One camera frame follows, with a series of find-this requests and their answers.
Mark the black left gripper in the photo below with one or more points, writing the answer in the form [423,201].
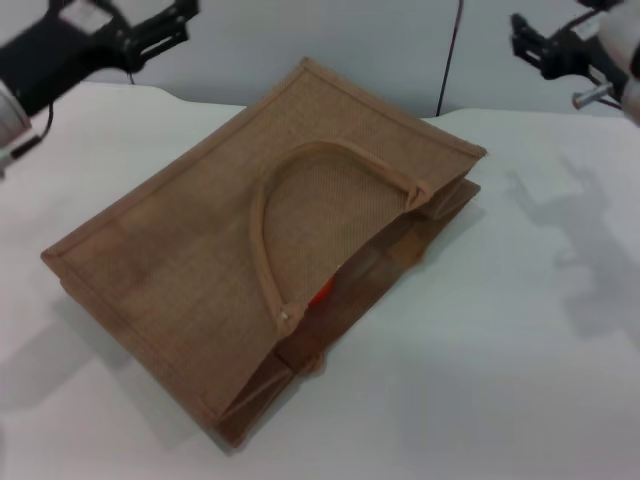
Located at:
[45,55]

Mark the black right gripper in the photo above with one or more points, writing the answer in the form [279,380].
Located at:
[580,47]

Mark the brown jute handbag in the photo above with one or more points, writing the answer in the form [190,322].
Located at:
[225,225]

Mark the orange toy fruit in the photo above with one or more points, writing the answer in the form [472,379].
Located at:
[324,294]

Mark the silver bolt on right gripper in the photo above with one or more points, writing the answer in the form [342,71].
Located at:
[592,95]

